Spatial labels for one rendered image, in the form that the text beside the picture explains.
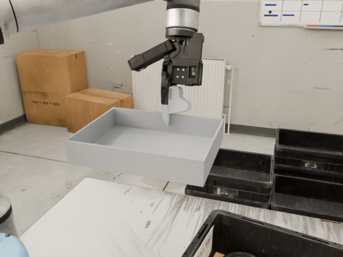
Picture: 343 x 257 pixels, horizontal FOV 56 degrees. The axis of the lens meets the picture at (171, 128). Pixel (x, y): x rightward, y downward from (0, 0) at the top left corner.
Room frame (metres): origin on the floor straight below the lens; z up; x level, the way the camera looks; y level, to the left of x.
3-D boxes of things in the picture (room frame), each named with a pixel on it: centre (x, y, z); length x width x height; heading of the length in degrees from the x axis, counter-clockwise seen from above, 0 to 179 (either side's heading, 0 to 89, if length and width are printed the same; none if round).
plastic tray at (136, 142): (0.61, 0.04, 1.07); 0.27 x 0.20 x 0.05; 72
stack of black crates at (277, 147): (1.67, -0.80, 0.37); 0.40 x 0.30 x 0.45; 72
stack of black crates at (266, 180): (1.41, -0.29, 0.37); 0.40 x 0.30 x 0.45; 72
